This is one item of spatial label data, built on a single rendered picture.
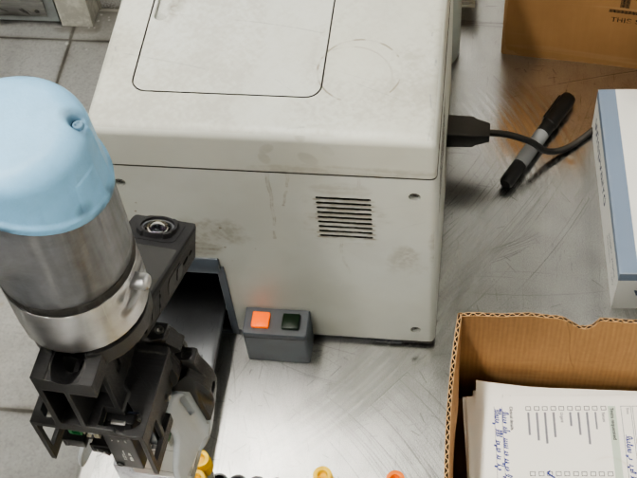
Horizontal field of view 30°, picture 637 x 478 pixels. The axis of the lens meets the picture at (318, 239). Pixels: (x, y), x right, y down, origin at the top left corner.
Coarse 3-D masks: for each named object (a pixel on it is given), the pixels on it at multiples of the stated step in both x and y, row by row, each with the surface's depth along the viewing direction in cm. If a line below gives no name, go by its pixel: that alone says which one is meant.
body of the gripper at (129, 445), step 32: (96, 352) 65; (128, 352) 71; (160, 352) 72; (64, 384) 65; (96, 384) 65; (128, 384) 71; (160, 384) 71; (32, 416) 70; (64, 416) 70; (96, 416) 70; (128, 416) 71; (160, 416) 74; (96, 448) 74; (128, 448) 71; (160, 448) 73
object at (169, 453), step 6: (168, 444) 82; (168, 450) 83; (198, 450) 87; (168, 456) 84; (198, 456) 88; (162, 462) 85; (168, 462) 85; (198, 462) 88; (150, 468) 87; (162, 468) 86; (168, 468) 86; (192, 468) 86; (156, 474) 87; (162, 474) 87; (168, 474) 87; (192, 474) 87
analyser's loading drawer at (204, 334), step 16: (176, 288) 113; (192, 288) 113; (208, 288) 113; (176, 304) 112; (192, 304) 112; (208, 304) 112; (224, 304) 112; (160, 320) 111; (176, 320) 111; (192, 320) 111; (208, 320) 111; (192, 336) 110; (208, 336) 110; (208, 352) 109
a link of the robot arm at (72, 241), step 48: (0, 96) 56; (48, 96) 56; (0, 144) 54; (48, 144) 54; (96, 144) 56; (0, 192) 53; (48, 192) 54; (96, 192) 57; (0, 240) 56; (48, 240) 56; (96, 240) 58; (48, 288) 59; (96, 288) 61
